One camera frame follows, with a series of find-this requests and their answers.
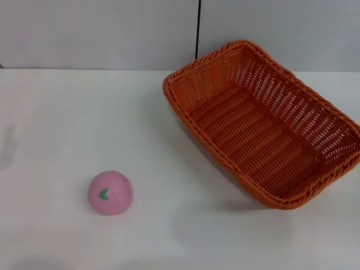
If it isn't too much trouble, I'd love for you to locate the black vertical wall strip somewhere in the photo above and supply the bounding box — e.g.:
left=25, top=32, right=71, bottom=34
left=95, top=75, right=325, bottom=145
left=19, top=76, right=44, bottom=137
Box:
left=193, top=0, right=203, bottom=61

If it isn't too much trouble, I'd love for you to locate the orange woven plastic basket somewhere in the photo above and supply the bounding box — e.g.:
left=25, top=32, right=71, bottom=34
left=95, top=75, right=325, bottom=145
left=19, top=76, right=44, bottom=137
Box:
left=162, top=39, right=360, bottom=210

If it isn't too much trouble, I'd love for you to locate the pink peach toy ball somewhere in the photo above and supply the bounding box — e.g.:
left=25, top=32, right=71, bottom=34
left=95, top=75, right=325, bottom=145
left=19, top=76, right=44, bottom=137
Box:
left=87, top=170, right=135, bottom=217

